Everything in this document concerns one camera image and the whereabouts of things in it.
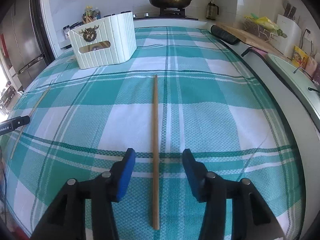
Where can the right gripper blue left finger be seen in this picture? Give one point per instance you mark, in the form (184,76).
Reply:
(65,216)

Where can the wire basket with vegetables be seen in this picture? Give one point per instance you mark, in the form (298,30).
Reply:
(263,28)

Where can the grey refrigerator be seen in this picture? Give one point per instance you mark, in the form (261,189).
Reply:
(24,41)

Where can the black rolled mat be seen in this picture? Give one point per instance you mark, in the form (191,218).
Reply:
(224,35)

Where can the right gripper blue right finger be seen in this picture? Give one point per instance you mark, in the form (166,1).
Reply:
(251,216)

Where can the black wok with lid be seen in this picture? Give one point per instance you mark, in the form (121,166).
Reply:
(178,4)

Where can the glass french press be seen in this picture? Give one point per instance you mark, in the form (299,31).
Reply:
(212,11)

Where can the white knife block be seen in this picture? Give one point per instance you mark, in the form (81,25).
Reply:
(291,32)

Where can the teal plaid tablecloth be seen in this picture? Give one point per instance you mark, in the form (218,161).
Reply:
(208,102)

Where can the yellow seasoning packet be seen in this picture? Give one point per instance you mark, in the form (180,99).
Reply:
(299,58)

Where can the condiment bottles group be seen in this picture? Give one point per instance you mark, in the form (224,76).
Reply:
(93,12)

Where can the cream utensil holder box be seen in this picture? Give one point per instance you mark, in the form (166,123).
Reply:
(107,41)

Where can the wooden cutting board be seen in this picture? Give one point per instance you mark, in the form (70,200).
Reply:
(251,40)

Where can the black gas stove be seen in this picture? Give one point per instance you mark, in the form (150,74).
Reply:
(163,13)

